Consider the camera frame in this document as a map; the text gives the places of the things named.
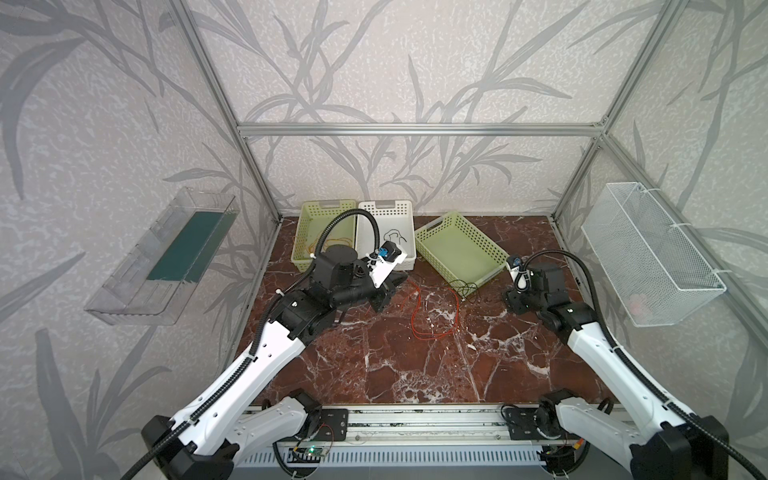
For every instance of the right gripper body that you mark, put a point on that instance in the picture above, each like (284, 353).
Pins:
(519, 301)

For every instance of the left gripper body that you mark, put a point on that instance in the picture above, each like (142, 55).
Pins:
(384, 289)

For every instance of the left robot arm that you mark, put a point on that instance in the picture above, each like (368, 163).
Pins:
(336, 281)

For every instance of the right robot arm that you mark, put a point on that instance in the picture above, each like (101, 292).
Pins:
(665, 438)

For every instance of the white perforated basket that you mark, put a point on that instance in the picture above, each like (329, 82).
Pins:
(395, 221)

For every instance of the right light green basket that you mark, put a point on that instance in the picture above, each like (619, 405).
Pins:
(460, 252)

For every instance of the light green basket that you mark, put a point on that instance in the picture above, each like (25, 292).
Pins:
(460, 252)
(313, 219)

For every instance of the left light green basket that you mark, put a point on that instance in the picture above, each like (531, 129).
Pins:
(313, 219)

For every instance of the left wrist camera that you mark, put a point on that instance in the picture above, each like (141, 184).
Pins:
(383, 262)

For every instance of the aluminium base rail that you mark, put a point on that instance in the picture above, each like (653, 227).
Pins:
(420, 426)

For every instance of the white wire mesh basket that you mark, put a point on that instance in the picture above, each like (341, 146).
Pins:
(658, 274)

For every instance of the aluminium cage frame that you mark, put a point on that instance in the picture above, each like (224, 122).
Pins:
(666, 15)

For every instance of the clear plastic wall shelf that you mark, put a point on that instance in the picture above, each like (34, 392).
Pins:
(160, 274)

